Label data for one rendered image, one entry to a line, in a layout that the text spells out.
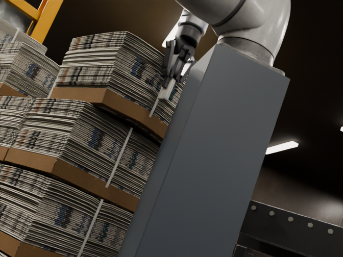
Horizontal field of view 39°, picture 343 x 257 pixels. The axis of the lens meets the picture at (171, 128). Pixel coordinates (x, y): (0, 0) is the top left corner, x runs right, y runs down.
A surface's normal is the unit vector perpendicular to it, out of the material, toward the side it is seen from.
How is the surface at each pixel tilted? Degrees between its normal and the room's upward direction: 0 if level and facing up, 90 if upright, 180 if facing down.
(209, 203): 90
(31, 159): 91
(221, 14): 153
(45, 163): 92
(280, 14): 89
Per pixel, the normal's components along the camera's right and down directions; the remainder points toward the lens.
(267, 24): 0.29, -0.09
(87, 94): -0.67, -0.29
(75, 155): 0.69, 0.07
